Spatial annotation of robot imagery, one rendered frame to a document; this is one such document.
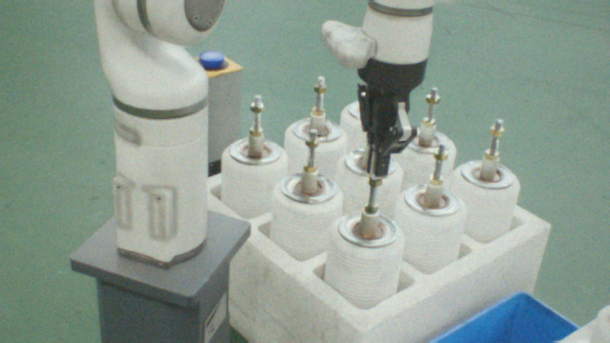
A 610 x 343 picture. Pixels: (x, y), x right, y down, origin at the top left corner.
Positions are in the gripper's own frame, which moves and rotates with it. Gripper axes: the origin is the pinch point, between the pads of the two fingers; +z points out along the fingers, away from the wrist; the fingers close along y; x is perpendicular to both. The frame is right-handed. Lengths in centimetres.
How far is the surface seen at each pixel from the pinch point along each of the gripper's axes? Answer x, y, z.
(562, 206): -57, 33, 35
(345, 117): -8.1, 30.7, 10.5
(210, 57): 12.5, 38.2, 2.2
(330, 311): 6.0, -5.0, 17.9
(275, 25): -27, 135, 35
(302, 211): 6.5, 6.6, 10.8
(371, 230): 0.1, -1.1, 9.3
